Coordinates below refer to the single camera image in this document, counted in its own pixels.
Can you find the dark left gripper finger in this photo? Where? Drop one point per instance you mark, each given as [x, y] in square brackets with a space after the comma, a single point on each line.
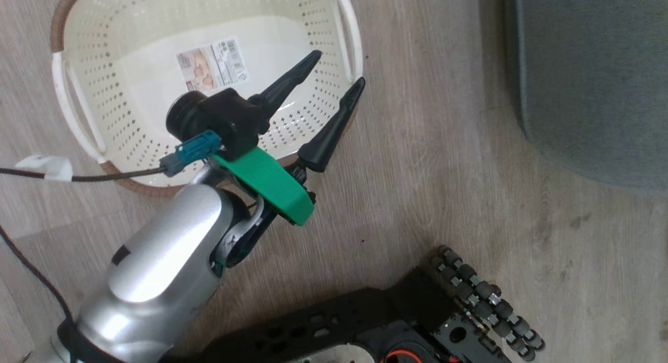
[334, 131]
[289, 81]

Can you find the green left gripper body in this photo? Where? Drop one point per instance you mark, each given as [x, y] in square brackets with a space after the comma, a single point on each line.
[266, 183]

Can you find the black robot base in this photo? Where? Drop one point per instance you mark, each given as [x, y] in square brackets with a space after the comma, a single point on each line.
[339, 321]

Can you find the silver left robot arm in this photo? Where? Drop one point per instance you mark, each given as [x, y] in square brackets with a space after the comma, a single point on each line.
[167, 264]

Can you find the grey fabric sofa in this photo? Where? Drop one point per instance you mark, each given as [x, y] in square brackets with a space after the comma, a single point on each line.
[600, 76]

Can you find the printed basket label sticker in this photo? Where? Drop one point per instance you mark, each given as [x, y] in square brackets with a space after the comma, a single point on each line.
[211, 63]

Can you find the white perforated laundry basket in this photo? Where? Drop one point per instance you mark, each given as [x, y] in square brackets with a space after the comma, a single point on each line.
[130, 81]

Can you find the black omni wheel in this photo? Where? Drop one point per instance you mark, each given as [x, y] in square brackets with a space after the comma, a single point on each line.
[490, 303]

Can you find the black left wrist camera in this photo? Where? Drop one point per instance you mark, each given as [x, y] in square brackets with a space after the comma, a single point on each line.
[224, 118]

